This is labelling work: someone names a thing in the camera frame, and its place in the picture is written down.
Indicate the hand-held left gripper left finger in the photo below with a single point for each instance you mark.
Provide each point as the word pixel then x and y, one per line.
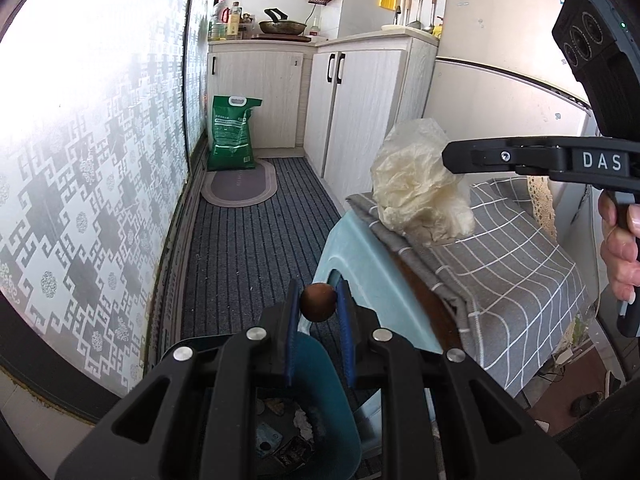
pixel 290 340

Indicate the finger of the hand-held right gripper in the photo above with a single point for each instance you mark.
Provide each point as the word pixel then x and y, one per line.
pixel 500 156

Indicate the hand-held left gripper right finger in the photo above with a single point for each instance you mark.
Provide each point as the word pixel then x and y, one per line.
pixel 345 335

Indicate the brown round nut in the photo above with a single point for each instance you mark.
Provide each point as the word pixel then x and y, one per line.
pixel 316 302

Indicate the teal plastic bin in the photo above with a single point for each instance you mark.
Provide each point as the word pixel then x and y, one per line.
pixel 335 410

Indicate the white plastic bag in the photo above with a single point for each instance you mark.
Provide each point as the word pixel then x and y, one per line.
pixel 415 185

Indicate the person's right hand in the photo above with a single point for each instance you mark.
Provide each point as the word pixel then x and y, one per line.
pixel 620 260

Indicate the cream lace cloth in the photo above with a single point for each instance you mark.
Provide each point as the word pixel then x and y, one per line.
pixel 542 200

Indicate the silver refrigerator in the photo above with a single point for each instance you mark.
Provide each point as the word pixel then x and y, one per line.
pixel 480 85

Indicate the pale blue plastic stool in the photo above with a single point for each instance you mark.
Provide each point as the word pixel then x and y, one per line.
pixel 360 260

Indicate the dark striped carpet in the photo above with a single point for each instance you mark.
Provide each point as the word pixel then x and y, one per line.
pixel 250 260

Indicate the brown wooden table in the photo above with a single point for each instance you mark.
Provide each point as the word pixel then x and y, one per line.
pixel 430 305

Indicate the grey checked tablecloth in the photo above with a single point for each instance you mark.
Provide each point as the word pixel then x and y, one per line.
pixel 510 270

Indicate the white double-door cabinet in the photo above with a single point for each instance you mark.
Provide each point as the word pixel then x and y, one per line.
pixel 365 110

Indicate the oval grey floor mat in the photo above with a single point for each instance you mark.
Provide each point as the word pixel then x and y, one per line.
pixel 240 185

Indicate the green rice bag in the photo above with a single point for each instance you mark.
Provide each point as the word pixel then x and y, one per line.
pixel 232 135

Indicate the small glass bottle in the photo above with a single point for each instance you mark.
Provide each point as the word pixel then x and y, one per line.
pixel 314 27

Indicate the white single-door cabinet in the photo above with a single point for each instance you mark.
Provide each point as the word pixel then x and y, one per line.
pixel 255 95

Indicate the dark shoe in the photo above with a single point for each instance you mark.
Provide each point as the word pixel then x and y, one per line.
pixel 587 404

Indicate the metal wok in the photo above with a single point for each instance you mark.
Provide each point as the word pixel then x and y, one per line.
pixel 282 25

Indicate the patterned frosted sliding door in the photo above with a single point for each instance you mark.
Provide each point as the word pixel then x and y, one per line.
pixel 75 185

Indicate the yellow oil bottle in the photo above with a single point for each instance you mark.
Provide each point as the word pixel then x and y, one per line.
pixel 234 22

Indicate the clear oil bottle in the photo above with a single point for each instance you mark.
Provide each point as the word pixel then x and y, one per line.
pixel 219 22

